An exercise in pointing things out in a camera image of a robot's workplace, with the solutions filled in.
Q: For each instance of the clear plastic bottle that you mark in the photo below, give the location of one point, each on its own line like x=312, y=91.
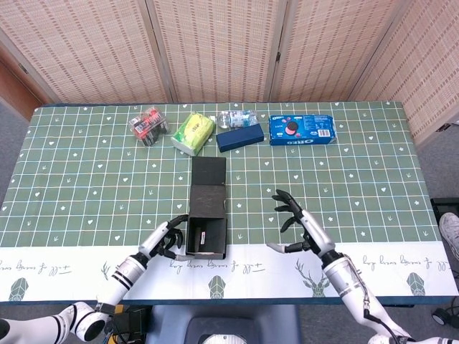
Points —
x=236, y=117

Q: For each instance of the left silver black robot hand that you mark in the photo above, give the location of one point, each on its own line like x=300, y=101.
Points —
x=157, y=238

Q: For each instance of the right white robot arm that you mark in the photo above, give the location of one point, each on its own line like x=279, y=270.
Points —
x=344, y=276

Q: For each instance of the black caster wheel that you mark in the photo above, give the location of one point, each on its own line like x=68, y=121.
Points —
x=440, y=315

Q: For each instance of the white sneaker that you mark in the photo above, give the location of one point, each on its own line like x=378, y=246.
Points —
x=450, y=229

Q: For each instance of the green tissue pack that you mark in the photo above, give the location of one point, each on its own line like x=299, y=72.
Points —
x=193, y=132

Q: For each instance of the bamboo folding screen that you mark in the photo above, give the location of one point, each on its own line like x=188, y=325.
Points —
x=215, y=53

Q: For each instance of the dark blue rectangular box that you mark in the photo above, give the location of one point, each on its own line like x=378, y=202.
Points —
x=240, y=138

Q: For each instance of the pack of batteries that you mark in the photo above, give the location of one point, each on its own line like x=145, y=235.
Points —
x=148, y=125

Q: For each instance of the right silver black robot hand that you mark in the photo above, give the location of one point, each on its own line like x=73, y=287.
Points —
x=317, y=233

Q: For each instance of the blue Oreo cookie box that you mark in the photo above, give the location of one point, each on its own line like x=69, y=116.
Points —
x=303, y=129

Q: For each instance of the black paper box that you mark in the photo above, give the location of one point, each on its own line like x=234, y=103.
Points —
x=208, y=200

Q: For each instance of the green grid tablecloth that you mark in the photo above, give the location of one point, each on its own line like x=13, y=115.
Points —
x=89, y=179

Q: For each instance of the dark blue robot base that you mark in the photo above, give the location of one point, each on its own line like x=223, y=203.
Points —
x=244, y=322

